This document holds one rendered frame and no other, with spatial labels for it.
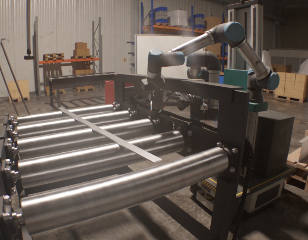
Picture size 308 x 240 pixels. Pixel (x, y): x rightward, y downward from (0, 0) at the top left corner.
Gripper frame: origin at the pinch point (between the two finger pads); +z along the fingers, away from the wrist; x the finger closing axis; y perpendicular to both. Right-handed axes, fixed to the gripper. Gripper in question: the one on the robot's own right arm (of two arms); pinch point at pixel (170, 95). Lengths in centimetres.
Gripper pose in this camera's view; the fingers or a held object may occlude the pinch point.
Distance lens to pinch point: 145.8
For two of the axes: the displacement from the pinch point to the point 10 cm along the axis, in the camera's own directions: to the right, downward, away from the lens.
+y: 4.8, -7.4, -4.7
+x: 4.7, 6.7, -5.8
